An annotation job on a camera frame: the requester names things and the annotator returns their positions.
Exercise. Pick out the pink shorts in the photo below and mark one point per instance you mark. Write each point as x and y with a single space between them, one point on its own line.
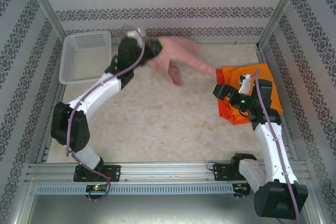
178 51

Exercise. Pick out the red-orange shorts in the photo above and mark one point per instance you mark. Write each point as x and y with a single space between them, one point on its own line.
231 115

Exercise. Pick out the yellow-orange shorts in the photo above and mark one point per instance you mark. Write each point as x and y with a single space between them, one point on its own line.
266 73

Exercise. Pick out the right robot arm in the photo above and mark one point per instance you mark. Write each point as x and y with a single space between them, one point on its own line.
273 150

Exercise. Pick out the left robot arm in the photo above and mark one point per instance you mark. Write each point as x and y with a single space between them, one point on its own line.
71 129

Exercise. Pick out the white plastic basket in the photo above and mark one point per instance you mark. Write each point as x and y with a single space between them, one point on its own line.
86 58

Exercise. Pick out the grey metal sheet panel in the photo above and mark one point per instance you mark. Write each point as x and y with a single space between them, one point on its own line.
162 208

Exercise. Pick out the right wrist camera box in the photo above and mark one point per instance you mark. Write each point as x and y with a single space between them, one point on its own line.
244 83

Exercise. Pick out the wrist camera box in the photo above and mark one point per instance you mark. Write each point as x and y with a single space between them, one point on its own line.
244 83
132 35

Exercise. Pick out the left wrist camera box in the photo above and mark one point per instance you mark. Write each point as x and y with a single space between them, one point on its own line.
132 35

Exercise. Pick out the aluminium table edge rail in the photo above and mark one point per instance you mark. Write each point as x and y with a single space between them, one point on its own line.
223 43
262 56
56 95

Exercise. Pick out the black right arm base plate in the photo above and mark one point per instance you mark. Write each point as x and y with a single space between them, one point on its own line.
220 172

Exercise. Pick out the aluminium mounting rail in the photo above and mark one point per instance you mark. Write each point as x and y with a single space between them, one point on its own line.
162 171

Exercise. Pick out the aluminium frame post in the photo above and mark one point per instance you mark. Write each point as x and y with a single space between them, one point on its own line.
44 1
282 3

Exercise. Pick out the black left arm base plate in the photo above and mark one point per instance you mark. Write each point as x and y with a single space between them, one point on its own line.
113 172

